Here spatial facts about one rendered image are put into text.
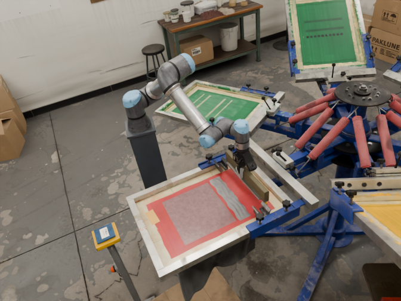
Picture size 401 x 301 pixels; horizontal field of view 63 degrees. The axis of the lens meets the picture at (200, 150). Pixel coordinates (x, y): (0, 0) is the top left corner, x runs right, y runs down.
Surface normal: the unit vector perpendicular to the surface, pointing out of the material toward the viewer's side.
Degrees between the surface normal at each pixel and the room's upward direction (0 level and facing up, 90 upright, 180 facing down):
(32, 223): 0
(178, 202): 0
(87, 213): 0
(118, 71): 90
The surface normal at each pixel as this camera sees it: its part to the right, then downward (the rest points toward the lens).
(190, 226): -0.12, -0.78
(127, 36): 0.44, 0.52
